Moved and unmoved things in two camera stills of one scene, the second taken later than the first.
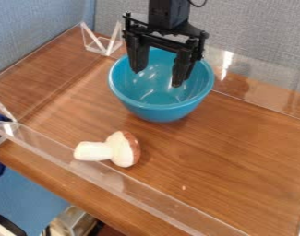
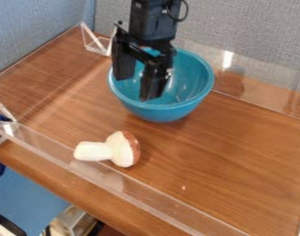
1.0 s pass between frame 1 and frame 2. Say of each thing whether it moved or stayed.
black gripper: moved
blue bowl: stayed
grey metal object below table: stayed
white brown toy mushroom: stayed
